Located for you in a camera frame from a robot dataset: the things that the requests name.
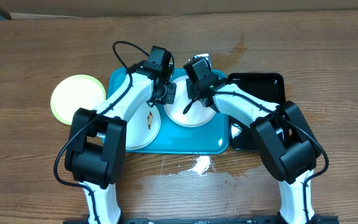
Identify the white plate top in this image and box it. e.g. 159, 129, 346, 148
164, 76, 216, 128

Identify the white plate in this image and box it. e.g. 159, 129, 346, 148
126, 103, 161, 151
164, 76, 216, 128

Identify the yellow-green plate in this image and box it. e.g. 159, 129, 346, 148
50, 74, 106, 125

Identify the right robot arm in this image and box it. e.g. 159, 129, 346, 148
186, 78, 327, 223

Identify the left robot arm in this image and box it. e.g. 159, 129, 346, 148
59, 65, 175, 223

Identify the teal plastic tray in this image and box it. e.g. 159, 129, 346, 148
106, 68, 229, 154

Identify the black plastic tray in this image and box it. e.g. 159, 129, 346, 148
228, 73, 286, 151

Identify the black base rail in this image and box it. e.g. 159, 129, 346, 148
62, 215, 340, 224

